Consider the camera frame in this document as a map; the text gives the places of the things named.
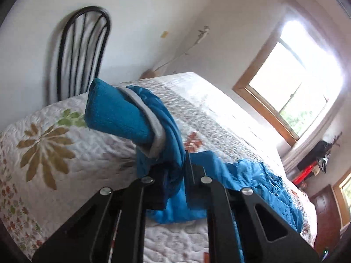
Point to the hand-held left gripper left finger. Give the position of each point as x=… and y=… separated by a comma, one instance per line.
x=157, y=194

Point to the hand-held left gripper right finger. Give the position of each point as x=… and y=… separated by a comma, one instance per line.
x=196, y=189

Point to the blue puffer jacket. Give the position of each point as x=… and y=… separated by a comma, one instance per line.
x=118, y=115

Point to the floral quilted bed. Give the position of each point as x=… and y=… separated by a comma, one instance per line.
x=68, y=169

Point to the red hanging garment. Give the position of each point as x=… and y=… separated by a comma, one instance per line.
x=304, y=175

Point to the tan rounded object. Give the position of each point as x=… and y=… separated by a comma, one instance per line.
x=149, y=74

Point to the black hanging garment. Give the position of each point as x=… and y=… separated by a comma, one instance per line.
x=315, y=152

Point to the dark wooden headboard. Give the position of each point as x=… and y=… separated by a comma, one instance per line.
x=326, y=219

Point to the wooden coat rack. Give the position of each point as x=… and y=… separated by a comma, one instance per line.
x=336, y=139

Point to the black metal chair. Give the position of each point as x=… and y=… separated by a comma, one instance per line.
x=109, y=24

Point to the narrow wooden frame window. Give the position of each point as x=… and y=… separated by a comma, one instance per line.
x=346, y=194

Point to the wide wooden frame window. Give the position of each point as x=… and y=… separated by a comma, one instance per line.
x=296, y=74

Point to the yellow wall socket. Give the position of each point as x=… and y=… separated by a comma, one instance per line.
x=164, y=34

